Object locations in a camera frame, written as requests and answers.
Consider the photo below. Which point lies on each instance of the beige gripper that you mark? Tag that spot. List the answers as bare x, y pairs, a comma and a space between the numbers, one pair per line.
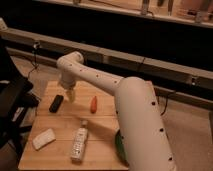
71, 95

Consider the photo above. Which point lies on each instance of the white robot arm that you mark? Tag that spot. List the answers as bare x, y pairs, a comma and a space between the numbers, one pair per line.
144, 136

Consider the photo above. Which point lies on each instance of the orange carrot toy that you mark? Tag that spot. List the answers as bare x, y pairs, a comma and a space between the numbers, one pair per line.
93, 106

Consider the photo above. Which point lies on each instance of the white sponge block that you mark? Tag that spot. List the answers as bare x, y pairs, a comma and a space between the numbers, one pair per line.
43, 139

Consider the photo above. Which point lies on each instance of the black chair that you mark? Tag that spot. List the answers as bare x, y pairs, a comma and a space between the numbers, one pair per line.
15, 100

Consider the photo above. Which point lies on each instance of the white plastic bottle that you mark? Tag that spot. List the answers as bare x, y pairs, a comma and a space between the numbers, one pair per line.
79, 142

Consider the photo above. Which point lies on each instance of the green plate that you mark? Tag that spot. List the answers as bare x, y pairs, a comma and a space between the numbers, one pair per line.
120, 151

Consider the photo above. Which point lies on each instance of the long grey rail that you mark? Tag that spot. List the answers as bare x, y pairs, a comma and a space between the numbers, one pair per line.
148, 67

